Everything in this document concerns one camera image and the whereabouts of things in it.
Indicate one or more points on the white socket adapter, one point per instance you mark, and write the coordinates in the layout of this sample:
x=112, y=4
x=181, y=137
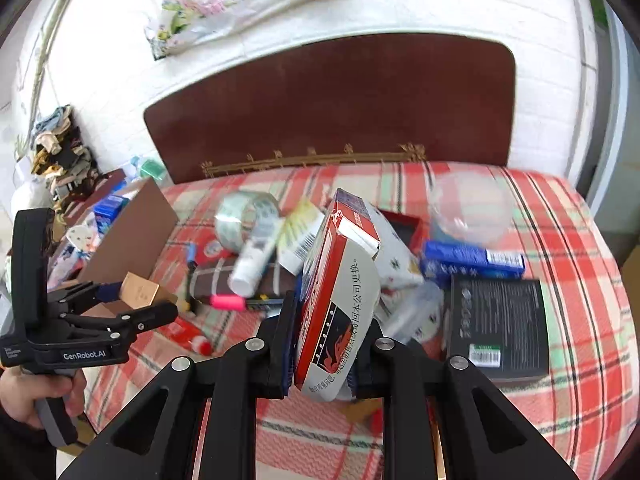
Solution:
x=80, y=239

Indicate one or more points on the clear plastic bag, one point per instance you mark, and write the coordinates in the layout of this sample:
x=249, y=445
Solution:
x=415, y=310

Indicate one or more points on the red round tin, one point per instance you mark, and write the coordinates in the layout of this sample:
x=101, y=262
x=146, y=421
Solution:
x=214, y=249

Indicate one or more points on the green plastic bottle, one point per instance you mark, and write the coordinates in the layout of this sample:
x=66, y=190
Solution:
x=147, y=169

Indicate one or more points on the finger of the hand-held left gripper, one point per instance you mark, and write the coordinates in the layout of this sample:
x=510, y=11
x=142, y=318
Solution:
x=82, y=295
x=135, y=320

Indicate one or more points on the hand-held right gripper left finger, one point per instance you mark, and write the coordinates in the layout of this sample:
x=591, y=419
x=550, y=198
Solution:
x=287, y=340

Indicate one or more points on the red plaid blanket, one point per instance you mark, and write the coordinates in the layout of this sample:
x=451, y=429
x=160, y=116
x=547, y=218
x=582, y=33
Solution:
x=565, y=310

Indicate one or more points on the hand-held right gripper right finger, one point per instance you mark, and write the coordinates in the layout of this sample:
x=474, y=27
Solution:
x=382, y=360

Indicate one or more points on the white tube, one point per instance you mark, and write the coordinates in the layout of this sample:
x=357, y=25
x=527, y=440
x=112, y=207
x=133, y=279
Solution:
x=250, y=265

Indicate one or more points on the floral plastic bag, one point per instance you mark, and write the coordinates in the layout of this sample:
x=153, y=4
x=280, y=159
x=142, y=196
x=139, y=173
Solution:
x=215, y=5

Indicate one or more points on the pink highlighter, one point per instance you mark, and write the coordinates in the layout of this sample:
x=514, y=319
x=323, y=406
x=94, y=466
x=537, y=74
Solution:
x=227, y=301

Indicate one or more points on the brown cardboard box container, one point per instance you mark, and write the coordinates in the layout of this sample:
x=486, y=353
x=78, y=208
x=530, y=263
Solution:
x=135, y=240

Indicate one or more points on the brown wooden headboard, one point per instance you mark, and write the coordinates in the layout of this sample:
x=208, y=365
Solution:
x=340, y=105

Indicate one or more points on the pile of clothes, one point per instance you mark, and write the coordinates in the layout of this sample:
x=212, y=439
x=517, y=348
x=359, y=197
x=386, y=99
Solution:
x=65, y=155

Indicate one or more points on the red tube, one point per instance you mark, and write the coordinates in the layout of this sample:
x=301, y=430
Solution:
x=187, y=335

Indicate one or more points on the red white packet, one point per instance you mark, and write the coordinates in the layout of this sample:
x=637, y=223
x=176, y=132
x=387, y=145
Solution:
x=335, y=310

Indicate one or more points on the white star printed pouch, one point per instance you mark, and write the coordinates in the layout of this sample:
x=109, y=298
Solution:
x=395, y=260

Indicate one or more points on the brown plaid wallet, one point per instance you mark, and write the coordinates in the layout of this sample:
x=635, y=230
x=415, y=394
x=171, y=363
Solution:
x=215, y=280

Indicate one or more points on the clear round plastic container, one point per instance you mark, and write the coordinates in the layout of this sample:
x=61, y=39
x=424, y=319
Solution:
x=472, y=210

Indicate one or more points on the clear tape roll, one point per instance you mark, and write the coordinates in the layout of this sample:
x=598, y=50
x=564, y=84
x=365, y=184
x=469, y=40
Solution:
x=245, y=220

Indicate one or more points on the black flat box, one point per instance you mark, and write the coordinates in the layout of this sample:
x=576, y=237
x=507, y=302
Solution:
x=500, y=325

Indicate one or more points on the person's left forearm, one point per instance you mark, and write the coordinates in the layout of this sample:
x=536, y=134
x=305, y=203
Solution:
x=22, y=450

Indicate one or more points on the white green label box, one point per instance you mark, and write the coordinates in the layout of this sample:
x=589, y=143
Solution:
x=300, y=235

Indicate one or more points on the yellow black pen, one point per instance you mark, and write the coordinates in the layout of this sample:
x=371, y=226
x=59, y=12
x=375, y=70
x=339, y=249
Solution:
x=191, y=275

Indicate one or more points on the blue medicine box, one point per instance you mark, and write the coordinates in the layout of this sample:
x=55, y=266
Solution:
x=470, y=260

